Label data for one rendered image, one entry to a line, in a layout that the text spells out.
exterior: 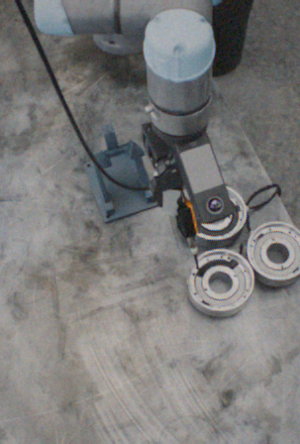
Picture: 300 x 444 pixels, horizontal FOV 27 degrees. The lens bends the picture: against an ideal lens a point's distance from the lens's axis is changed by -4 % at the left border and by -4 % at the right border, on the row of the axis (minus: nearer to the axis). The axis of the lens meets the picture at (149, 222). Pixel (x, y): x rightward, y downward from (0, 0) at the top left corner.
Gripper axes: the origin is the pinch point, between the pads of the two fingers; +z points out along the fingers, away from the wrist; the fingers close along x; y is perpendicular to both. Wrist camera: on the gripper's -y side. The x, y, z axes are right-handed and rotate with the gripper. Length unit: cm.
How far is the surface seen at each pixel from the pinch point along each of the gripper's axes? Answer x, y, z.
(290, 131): -68, 67, 93
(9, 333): 31.6, -4.1, 12.9
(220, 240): -5.4, -2.2, 9.2
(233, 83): -58, 94, 93
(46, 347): 26.5, -8.4, 12.9
